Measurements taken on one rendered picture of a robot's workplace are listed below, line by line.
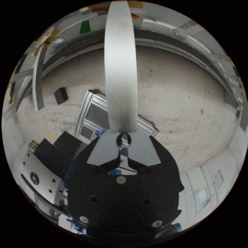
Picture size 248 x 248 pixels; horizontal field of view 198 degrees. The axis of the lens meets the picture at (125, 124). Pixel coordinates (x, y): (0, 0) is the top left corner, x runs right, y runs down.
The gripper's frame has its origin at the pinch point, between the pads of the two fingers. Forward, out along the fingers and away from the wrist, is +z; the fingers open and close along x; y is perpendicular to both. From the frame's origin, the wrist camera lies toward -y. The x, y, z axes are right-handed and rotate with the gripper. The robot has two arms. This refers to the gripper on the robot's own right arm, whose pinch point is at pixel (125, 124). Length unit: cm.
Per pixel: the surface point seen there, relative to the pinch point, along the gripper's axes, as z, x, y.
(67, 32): 4.4, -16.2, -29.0
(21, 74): 0, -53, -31
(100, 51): 83, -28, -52
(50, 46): 7.2, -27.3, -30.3
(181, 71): 83, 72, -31
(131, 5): -0.9, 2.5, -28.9
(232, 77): 3, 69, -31
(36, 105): 0.2, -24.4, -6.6
